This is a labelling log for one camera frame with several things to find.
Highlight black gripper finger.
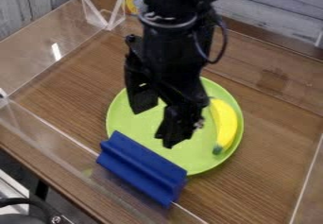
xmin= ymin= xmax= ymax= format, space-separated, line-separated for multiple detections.
xmin=155 ymin=104 xmax=204 ymax=149
xmin=125 ymin=65 xmax=157 ymax=114

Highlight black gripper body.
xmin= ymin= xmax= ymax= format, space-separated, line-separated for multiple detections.
xmin=125 ymin=18 xmax=211 ymax=109

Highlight green plate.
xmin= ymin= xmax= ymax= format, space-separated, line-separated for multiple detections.
xmin=105 ymin=78 xmax=243 ymax=175

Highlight blue plastic block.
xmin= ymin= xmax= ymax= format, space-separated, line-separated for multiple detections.
xmin=96 ymin=130 xmax=188 ymax=208

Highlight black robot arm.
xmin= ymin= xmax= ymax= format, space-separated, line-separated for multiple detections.
xmin=124 ymin=0 xmax=227 ymax=148

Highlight yellow toy banana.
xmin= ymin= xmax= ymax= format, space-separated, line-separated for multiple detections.
xmin=210 ymin=98 xmax=239 ymax=155

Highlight clear acrylic front wall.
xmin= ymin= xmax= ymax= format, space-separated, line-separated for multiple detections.
xmin=0 ymin=89 xmax=207 ymax=224

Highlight black cable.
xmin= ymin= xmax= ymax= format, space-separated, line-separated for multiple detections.
xmin=0 ymin=197 xmax=45 ymax=224

